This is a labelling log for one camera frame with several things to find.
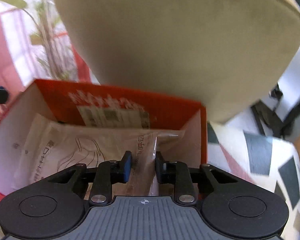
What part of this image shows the clear plastic mask package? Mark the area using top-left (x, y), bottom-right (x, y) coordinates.
top-left (12, 114), bottom-right (185, 196)

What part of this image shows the geometric patterned tablecloth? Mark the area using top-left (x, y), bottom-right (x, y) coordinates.
top-left (207, 109), bottom-right (300, 239)

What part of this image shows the red strawberry cardboard box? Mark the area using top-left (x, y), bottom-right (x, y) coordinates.
top-left (0, 80), bottom-right (207, 201)

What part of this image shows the beige chair with yellow back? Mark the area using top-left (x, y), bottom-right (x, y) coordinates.
top-left (53, 0), bottom-right (300, 122)

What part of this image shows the red printed backdrop curtain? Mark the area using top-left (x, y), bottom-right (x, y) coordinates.
top-left (0, 0), bottom-right (98, 116)

